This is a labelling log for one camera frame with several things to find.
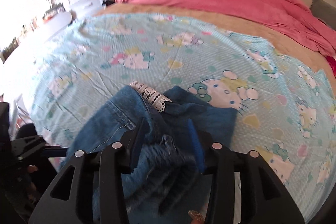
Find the white vanity table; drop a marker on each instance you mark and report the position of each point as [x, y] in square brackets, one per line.
[52, 22]

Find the grey padded headboard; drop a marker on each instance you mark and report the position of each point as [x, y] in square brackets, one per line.
[321, 7]

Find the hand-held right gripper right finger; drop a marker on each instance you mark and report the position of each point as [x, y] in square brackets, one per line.
[197, 150]

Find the red pillow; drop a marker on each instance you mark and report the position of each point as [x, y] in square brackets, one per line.
[332, 64]

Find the cartoon cat printed bedsheet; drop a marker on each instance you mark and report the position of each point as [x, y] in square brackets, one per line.
[183, 61]

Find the blue denim garment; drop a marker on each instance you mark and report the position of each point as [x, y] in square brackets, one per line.
[178, 106]

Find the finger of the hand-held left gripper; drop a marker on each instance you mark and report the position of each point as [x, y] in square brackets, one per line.
[29, 146]

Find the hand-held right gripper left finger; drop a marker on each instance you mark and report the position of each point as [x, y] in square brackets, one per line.
[135, 153]

